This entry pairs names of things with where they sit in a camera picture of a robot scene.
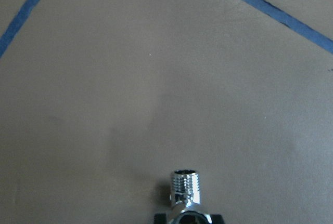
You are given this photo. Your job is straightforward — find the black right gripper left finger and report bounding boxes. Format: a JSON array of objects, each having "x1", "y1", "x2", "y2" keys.
[{"x1": 153, "y1": 214, "x2": 168, "y2": 224}]

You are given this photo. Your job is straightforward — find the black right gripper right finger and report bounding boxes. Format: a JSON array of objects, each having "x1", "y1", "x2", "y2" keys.
[{"x1": 210, "y1": 215, "x2": 224, "y2": 224}]

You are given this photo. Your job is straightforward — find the small chrome valve fitting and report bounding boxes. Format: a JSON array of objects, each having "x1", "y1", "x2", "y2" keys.
[{"x1": 167, "y1": 169, "x2": 211, "y2": 223}]

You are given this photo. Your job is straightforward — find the brown paper table cover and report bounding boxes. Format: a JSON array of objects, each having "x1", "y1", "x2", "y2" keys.
[{"x1": 1, "y1": 0, "x2": 332, "y2": 223}]

